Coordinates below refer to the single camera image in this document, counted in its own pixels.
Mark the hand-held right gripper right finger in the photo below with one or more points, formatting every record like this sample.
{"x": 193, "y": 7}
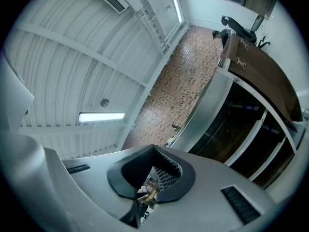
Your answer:
{"x": 187, "y": 178}

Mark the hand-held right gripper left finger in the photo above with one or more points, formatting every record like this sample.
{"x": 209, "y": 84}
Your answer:
{"x": 116, "y": 178}

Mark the small dark object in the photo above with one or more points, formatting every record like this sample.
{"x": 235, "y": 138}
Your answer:
{"x": 175, "y": 126}

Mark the long ceiling tube light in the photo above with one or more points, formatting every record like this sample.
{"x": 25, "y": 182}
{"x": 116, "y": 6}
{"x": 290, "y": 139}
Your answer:
{"x": 176, "y": 5}
{"x": 101, "y": 116}

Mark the white shelf unit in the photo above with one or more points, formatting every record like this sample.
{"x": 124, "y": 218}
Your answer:
{"x": 207, "y": 110}

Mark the round ceiling smoke detector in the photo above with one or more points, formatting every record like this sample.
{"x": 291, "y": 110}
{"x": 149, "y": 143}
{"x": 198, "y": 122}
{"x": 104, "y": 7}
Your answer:
{"x": 104, "y": 102}

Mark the metal latch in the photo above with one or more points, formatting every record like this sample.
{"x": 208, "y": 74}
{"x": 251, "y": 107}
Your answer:
{"x": 241, "y": 62}
{"x": 244, "y": 44}

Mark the black stand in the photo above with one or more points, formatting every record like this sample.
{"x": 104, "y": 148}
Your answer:
{"x": 263, "y": 42}

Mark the black office chair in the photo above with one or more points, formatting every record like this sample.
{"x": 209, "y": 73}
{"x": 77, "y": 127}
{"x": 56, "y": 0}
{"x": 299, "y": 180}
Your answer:
{"x": 239, "y": 28}

